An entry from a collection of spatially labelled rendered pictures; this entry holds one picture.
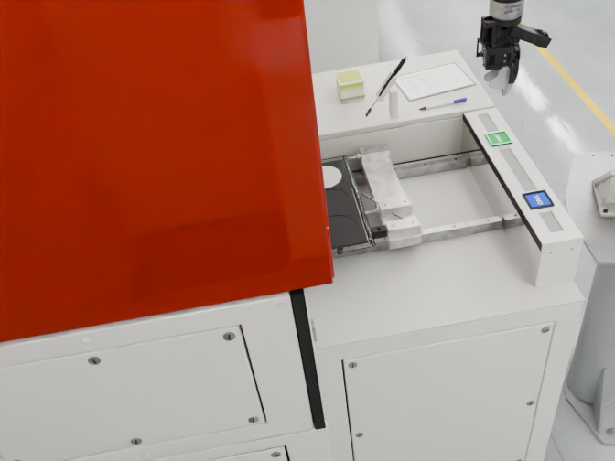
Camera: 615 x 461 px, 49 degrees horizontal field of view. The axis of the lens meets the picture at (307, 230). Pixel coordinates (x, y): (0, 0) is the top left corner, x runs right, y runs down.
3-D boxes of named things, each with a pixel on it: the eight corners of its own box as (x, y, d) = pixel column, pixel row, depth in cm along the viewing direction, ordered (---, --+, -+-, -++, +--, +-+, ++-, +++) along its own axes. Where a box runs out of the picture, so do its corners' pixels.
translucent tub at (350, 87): (340, 104, 196) (339, 84, 192) (336, 91, 202) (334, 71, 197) (365, 101, 196) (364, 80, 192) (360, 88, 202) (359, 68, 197)
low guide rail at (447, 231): (307, 263, 170) (306, 254, 168) (306, 258, 171) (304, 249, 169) (500, 230, 171) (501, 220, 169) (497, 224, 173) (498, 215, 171)
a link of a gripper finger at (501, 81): (484, 98, 167) (487, 64, 161) (508, 94, 168) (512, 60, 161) (489, 104, 165) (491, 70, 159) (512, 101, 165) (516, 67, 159)
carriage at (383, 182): (389, 250, 166) (389, 241, 164) (360, 164, 193) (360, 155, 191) (421, 244, 166) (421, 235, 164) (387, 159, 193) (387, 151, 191)
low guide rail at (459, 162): (293, 198, 190) (292, 188, 188) (292, 193, 191) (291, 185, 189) (466, 167, 191) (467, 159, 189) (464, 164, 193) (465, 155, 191)
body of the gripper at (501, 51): (475, 58, 164) (478, 11, 156) (509, 52, 164) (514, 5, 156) (486, 73, 158) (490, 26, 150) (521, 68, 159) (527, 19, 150)
